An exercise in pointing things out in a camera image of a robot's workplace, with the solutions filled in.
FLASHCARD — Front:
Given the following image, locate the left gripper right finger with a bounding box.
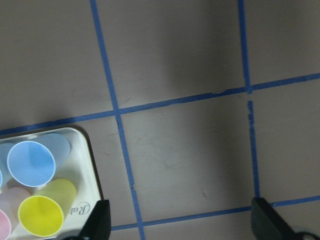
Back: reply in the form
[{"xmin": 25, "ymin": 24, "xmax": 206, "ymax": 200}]
[{"xmin": 250, "ymin": 197, "xmax": 320, "ymax": 240}]

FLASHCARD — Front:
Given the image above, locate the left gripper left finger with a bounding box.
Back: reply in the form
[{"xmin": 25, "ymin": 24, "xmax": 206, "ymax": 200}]
[{"xmin": 77, "ymin": 200, "xmax": 111, "ymax": 240}]

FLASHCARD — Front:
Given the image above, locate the light blue ikea cup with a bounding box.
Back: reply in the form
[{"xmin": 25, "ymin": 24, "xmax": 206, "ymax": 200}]
[{"xmin": 7, "ymin": 132, "xmax": 71, "ymax": 187}]

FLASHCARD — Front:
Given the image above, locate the yellow cup on tray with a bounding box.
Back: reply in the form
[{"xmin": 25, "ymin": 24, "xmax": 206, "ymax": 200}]
[{"xmin": 18, "ymin": 178, "xmax": 77, "ymax": 237}]

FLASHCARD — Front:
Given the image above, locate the pink cup on tray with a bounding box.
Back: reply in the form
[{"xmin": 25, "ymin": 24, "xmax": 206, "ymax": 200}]
[{"xmin": 0, "ymin": 187, "xmax": 30, "ymax": 240}]

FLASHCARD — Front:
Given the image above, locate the blue cup on tray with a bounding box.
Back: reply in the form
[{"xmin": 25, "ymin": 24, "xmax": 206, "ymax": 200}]
[{"xmin": 0, "ymin": 143, "xmax": 14, "ymax": 188}]

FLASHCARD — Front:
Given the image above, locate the cream serving tray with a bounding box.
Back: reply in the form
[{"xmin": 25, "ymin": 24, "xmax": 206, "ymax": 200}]
[{"xmin": 0, "ymin": 127, "xmax": 102, "ymax": 240}]

